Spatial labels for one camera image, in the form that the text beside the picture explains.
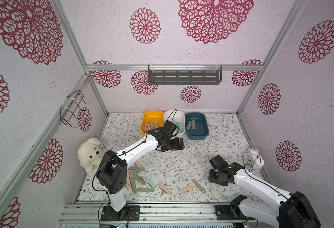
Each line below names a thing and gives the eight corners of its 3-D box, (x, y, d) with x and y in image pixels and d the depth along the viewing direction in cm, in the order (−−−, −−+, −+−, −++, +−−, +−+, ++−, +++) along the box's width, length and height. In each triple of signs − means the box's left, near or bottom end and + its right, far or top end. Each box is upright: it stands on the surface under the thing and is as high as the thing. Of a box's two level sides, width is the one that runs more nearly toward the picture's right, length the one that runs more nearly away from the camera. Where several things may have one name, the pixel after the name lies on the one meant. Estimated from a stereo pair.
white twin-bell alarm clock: (246, 172, 90) (256, 164, 80) (241, 157, 96) (249, 148, 87) (255, 172, 90) (265, 164, 80) (249, 157, 96) (258, 148, 87)
